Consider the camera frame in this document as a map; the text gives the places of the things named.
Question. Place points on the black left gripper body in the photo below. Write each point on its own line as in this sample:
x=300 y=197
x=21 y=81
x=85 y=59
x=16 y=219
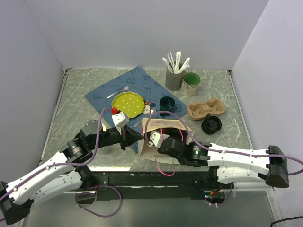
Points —
x=111 y=136

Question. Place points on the kraft paper cakes bag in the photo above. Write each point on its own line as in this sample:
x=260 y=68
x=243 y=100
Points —
x=177 y=132

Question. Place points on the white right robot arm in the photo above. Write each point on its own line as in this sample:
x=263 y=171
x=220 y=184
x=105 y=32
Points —
x=230 y=164

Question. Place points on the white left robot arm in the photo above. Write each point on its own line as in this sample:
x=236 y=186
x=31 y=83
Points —
x=65 y=171

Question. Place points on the yellow dotted plate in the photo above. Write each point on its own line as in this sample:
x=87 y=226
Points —
x=130 y=103

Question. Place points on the silver fork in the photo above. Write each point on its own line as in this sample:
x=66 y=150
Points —
x=122 y=90

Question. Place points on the dark green mug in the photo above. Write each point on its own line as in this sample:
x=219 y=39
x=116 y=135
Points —
x=167 y=103

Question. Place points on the grey straw holder cup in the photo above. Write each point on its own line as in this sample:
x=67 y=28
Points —
x=173 y=81

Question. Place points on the spare black cup lid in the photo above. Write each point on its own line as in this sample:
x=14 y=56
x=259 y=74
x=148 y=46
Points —
x=211 y=125

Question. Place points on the green inside ceramic mug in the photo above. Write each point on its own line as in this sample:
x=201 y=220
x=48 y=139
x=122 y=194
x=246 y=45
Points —
x=190 y=84

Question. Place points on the white wrapped straws bundle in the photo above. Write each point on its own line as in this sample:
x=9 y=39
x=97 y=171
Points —
x=174 y=64

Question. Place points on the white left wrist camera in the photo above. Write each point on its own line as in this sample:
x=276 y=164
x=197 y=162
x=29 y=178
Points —
x=120 y=119

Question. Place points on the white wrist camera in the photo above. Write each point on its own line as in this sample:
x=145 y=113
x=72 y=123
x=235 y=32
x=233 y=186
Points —
x=120 y=119
x=155 y=138

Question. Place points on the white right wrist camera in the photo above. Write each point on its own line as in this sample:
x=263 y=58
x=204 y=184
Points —
x=155 y=138

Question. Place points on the silver cartoon handle spoon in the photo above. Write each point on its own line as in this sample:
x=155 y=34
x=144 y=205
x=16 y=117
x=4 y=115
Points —
x=151 y=112

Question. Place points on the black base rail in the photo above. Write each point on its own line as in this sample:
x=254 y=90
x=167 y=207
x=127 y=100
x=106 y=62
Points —
x=153 y=185

